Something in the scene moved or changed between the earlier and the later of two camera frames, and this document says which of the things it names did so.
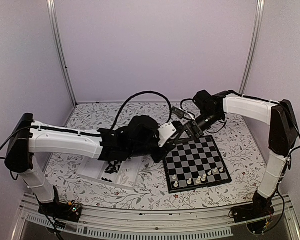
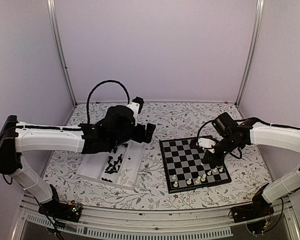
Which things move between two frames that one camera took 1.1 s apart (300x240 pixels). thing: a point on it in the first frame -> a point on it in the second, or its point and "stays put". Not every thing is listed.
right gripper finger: (184, 133) -> (207, 158)
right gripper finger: (185, 139) -> (217, 162)
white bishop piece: (198, 180) stays put
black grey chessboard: (193, 164) stays put
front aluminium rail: (151, 224) stays put
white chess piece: (203, 177) stays put
